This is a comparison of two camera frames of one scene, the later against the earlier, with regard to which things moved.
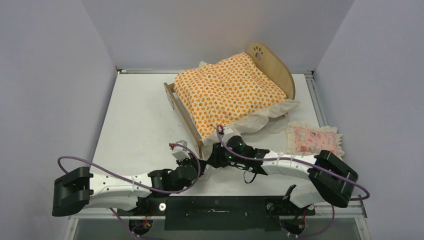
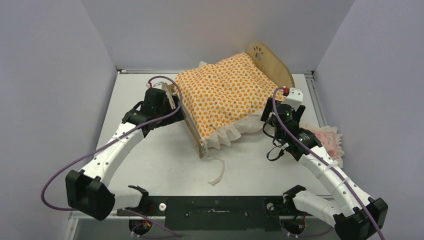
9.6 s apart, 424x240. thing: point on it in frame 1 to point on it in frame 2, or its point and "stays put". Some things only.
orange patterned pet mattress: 237,94 stays put
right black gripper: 216,159 to 268,111
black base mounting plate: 226,213 stays put
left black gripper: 192,161 to 174,118
